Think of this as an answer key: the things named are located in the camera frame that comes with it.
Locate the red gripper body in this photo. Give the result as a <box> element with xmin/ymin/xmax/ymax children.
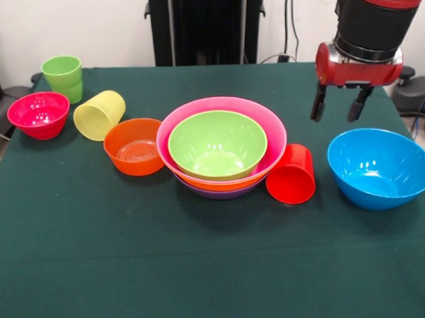
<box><xmin>315</xmin><ymin>39</ymin><xmax>405</xmax><ymax>91</ymax></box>

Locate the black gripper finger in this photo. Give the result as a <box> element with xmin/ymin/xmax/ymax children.
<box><xmin>345</xmin><ymin>86</ymin><xmax>376</xmax><ymax>123</ymax></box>
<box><xmin>308</xmin><ymin>83</ymin><xmax>329</xmax><ymax>123</ymax></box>

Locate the large pink bowl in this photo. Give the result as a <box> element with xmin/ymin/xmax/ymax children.
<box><xmin>154</xmin><ymin>93</ymin><xmax>290</xmax><ymax>190</ymax></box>

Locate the blue bowl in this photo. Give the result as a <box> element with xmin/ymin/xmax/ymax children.
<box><xmin>325</xmin><ymin>125</ymin><xmax>425</xmax><ymax>213</ymax></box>

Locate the light green bowl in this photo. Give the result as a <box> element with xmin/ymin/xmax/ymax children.
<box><xmin>166</xmin><ymin>108</ymin><xmax>270</xmax><ymax>184</ymax></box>

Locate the large orange bowl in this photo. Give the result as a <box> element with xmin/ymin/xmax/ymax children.
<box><xmin>165</xmin><ymin>162</ymin><xmax>267</xmax><ymax>195</ymax></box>

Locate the red cup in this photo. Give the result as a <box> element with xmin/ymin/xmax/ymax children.
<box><xmin>264</xmin><ymin>143</ymin><xmax>317</xmax><ymax>206</ymax></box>

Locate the purple bowl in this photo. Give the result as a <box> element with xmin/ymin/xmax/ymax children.
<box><xmin>177</xmin><ymin>174</ymin><xmax>261</xmax><ymax>202</ymax></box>

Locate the dark green tablecloth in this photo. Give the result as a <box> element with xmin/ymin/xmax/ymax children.
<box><xmin>0</xmin><ymin>55</ymin><xmax>425</xmax><ymax>318</ymax></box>

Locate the small orange-red bowl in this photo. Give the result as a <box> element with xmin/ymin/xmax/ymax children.
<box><xmin>101</xmin><ymin>116</ymin><xmax>167</xmax><ymax>178</ymax></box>

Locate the yellow cup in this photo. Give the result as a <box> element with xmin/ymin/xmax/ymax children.
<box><xmin>72</xmin><ymin>89</ymin><xmax>128</xmax><ymax>143</ymax></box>

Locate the green cup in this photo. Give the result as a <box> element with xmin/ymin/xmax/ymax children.
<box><xmin>40</xmin><ymin>54</ymin><xmax>84</xmax><ymax>105</ymax></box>

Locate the small crimson bowl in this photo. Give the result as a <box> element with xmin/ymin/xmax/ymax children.
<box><xmin>6</xmin><ymin>90</ymin><xmax>72</xmax><ymax>142</ymax></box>

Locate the grey pedestal foot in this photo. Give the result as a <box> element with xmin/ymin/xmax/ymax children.
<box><xmin>390</xmin><ymin>65</ymin><xmax>425</xmax><ymax>116</ymax></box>
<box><xmin>0</xmin><ymin>84</ymin><xmax>34</xmax><ymax>136</ymax></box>

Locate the blue cable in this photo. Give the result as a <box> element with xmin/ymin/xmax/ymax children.
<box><xmin>408</xmin><ymin>84</ymin><xmax>425</xmax><ymax>134</ymax></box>

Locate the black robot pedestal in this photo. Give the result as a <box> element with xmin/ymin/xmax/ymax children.
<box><xmin>143</xmin><ymin>0</ymin><xmax>269</xmax><ymax>68</ymax></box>

